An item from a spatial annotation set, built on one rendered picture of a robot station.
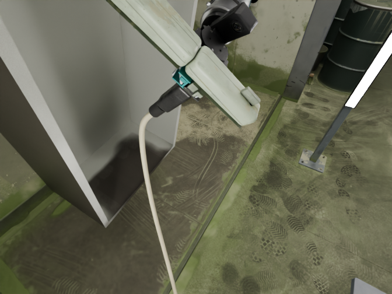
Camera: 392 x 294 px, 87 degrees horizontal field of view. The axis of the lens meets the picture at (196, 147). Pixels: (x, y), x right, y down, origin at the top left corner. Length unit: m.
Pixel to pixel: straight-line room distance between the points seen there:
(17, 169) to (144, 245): 0.98
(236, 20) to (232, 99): 0.14
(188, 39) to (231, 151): 1.59
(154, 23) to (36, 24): 0.58
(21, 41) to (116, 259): 1.19
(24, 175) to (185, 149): 1.17
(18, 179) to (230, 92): 1.65
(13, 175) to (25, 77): 1.41
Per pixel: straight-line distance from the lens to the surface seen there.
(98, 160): 1.31
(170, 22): 0.33
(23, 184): 1.83
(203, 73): 0.34
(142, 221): 1.56
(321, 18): 2.37
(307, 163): 2.04
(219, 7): 0.53
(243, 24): 0.42
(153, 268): 1.45
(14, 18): 0.84
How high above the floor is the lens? 1.44
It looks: 48 degrees down
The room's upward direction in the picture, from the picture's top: 1 degrees counter-clockwise
